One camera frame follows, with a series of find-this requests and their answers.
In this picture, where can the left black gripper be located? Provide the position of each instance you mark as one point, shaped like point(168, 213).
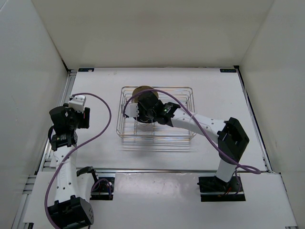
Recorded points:
point(85, 122)

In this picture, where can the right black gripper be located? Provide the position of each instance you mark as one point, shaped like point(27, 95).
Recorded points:
point(139, 107)

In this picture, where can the beige round plate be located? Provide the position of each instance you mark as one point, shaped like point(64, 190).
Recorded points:
point(144, 87)

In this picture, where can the black round plate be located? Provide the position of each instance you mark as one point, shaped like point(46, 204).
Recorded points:
point(146, 126)

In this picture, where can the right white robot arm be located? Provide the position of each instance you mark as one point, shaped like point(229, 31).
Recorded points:
point(229, 136)

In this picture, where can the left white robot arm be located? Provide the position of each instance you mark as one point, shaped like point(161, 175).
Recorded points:
point(67, 199)

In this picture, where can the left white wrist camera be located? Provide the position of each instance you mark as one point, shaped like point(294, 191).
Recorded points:
point(77, 103)

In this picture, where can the chrome wire dish rack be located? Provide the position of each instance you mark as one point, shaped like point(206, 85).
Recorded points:
point(126, 128)

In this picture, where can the metal rail bar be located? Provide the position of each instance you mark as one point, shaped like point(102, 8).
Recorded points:
point(114, 170)

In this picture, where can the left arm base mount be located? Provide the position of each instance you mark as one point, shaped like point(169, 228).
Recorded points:
point(104, 190)

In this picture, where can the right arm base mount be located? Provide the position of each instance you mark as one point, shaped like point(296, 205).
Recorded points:
point(213, 189)

